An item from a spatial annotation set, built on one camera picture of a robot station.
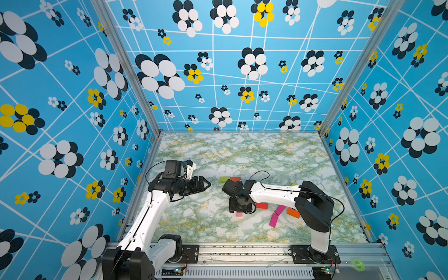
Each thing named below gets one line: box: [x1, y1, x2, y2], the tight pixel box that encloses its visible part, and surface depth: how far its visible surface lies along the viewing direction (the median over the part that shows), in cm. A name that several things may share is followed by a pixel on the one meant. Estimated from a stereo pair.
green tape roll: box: [351, 258, 366, 272], surface depth 72 cm
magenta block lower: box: [268, 212, 279, 229], surface depth 84 cm
